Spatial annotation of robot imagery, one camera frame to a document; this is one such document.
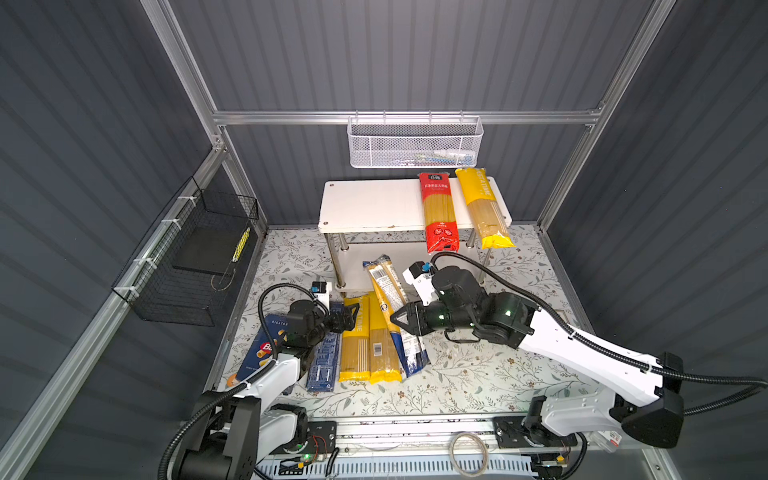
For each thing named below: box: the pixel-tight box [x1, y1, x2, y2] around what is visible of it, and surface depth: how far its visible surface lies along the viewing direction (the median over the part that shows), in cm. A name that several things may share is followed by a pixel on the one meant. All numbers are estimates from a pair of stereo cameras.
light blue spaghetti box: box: [306, 301, 344, 393], surface depth 84 cm
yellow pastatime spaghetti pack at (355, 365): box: [339, 296, 371, 383], surface depth 87 cm
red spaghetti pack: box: [418, 172, 460, 254], surface depth 74 cm
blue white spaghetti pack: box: [363, 254, 430, 377], surface depth 65 cm
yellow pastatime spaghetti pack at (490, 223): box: [455, 168, 516, 249], surface depth 75 cm
